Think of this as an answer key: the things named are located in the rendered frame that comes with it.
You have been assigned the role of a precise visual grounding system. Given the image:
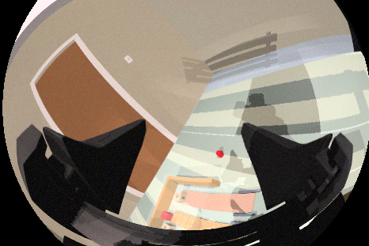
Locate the tan wooden u-shaped frame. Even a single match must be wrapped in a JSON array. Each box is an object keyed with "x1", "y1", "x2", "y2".
[{"x1": 144, "y1": 175, "x2": 220, "y2": 231}]

